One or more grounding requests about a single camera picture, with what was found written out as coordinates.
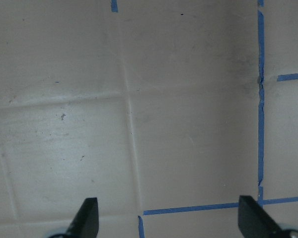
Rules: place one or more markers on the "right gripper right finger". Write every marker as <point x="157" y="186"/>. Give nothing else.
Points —
<point x="254" y="222"/>

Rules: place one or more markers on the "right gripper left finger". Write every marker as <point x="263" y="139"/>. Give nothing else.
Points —
<point x="86" y="222"/>

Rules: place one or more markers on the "brown paper table cover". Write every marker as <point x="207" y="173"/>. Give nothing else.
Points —
<point x="165" y="110"/>

